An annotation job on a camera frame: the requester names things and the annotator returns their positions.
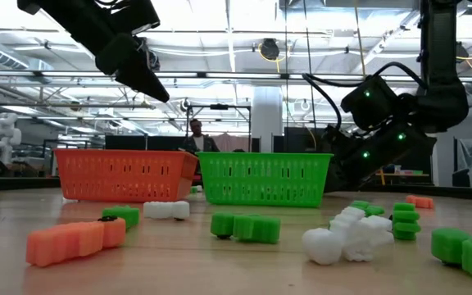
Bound green plastic basket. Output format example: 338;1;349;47
197;152;334;208

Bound person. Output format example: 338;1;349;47
182;118;220;153

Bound white skeleton figure toy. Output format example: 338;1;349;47
143;200;191;221
301;206;395;266

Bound black gantry frame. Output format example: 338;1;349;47
184;103;252;153

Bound black partition panel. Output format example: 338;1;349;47
104;134;188;151
272;126;335;153

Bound long ceiling light bar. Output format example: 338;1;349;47
0;70;364;79

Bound orange plastic basket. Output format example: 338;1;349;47
52;147;200;203

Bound wooden table with bowls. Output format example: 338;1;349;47
377;163;430;178

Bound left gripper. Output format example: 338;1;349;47
16;0;170;103

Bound white building column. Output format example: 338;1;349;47
251;85;284;155

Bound orange pumpkin figure toy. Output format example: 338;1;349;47
25;216;127;268
406;194;435;210

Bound black ceiling cable reel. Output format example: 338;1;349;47
259;38;281;61

